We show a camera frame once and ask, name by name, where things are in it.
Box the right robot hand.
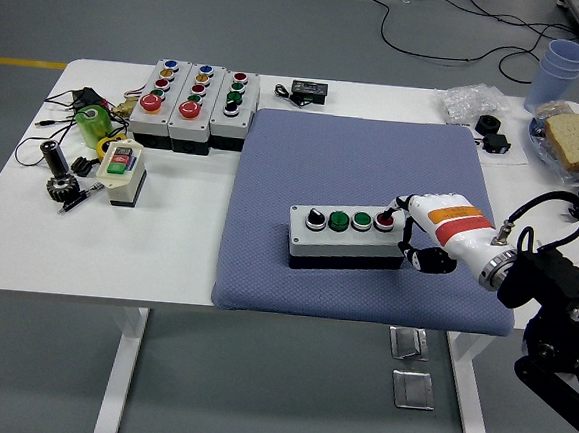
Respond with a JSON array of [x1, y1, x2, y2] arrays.
[[373, 185, 511, 282]]

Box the grey four-button control box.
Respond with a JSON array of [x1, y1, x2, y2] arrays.
[[208, 67, 263, 154], [284, 199, 421, 281]]

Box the grey five-button control box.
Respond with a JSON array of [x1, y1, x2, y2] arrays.
[[126, 56, 194, 150], [166, 60, 228, 158]]

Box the black servo motor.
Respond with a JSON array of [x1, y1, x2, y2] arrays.
[[480, 131, 513, 157]]

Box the metal floor outlet plate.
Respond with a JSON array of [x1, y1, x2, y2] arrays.
[[389, 368, 438, 412], [387, 325, 432, 363]]

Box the blue plate with plastic wrap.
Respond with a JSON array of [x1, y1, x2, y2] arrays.
[[525, 98, 579, 175]]

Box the clear plastic bag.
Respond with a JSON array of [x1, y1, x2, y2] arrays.
[[431, 80, 512, 129]]

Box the blue-grey padded mat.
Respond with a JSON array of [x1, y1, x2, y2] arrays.
[[210, 103, 532, 339]]

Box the white table leg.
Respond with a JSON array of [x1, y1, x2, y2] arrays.
[[92, 303, 152, 433], [438, 330, 505, 433]]

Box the stacked blue plastic cups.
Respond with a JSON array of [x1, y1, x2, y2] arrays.
[[522, 36, 579, 118]]

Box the black digital display module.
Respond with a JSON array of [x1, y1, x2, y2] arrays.
[[288, 78, 331, 108]]

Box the yellow tape roll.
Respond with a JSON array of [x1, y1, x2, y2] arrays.
[[95, 130, 129, 159]]

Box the green tape roll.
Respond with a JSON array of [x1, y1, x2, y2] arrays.
[[71, 102, 116, 151]]

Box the black pen probe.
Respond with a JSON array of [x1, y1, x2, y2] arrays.
[[57, 178, 107, 219]]

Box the black power adapter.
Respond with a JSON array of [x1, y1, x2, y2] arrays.
[[71, 86, 113, 113]]

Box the black gear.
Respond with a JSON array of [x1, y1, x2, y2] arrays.
[[44, 172, 83, 205]]

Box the black metal cylinder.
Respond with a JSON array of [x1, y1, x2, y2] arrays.
[[37, 139, 74, 178]]

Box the black ring part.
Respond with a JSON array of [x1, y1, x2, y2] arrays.
[[475, 113, 502, 136]]

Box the black floor cable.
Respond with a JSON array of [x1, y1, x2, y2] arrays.
[[348, 0, 579, 90]]

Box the black module cable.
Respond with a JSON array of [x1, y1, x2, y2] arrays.
[[272, 83, 306, 109]]

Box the cream red-green switch box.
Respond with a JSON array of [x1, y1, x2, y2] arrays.
[[93, 135, 151, 210]]

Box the red white wire pair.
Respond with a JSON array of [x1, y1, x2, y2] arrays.
[[122, 82, 148, 104]]

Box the thin black cable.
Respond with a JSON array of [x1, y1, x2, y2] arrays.
[[13, 85, 133, 175]]

